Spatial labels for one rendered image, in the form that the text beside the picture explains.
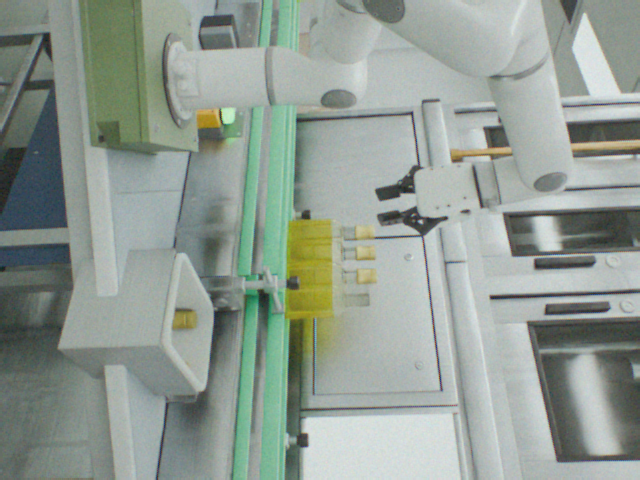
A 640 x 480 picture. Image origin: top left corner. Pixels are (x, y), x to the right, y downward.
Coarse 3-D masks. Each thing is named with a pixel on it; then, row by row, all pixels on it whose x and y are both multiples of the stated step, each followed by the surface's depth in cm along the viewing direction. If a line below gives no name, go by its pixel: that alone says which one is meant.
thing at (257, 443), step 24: (288, 168) 139; (288, 192) 135; (264, 312) 118; (264, 336) 115; (264, 360) 112; (240, 384) 109; (264, 384) 109; (240, 408) 106; (264, 408) 106; (240, 432) 104; (264, 432) 104; (240, 456) 101; (264, 456) 101
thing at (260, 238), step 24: (264, 0) 163; (288, 0) 162; (264, 24) 156; (288, 24) 155; (264, 120) 136; (264, 144) 131; (264, 168) 127; (264, 192) 123; (264, 216) 120; (264, 240) 116; (240, 264) 113; (264, 264) 113
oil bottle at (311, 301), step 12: (288, 288) 122; (300, 288) 121; (312, 288) 121; (324, 288) 121; (336, 288) 121; (288, 300) 120; (300, 300) 120; (312, 300) 120; (324, 300) 119; (336, 300) 119; (288, 312) 121; (300, 312) 121; (312, 312) 121; (324, 312) 121; (336, 312) 121
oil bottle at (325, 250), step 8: (304, 240) 128; (312, 240) 128; (320, 240) 128; (328, 240) 127; (336, 240) 128; (288, 248) 127; (296, 248) 127; (304, 248) 127; (312, 248) 127; (320, 248) 126; (328, 248) 126; (336, 248) 126; (344, 248) 128; (288, 256) 126; (296, 256) 126; (304, 256) 126; (312, 256) 125; (320, 256) 125; (328, 256) 125; (336, 256) 125; (344, 256) 127
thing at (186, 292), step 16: (176, 256) 91; (176, 272) 89; (192, 272) 97; (176, 288) 88; (192, 288) 101; (176, 304) 106; (192, 304) 106; (208, 304) 107; (208, 320) 108; (176, 336) 106; (192, 336) 106; (208, 336) 106; (176, 352) 87; (192, 352) 104; (208, 352) 105; (192, 368) 103; (192, 384) 96
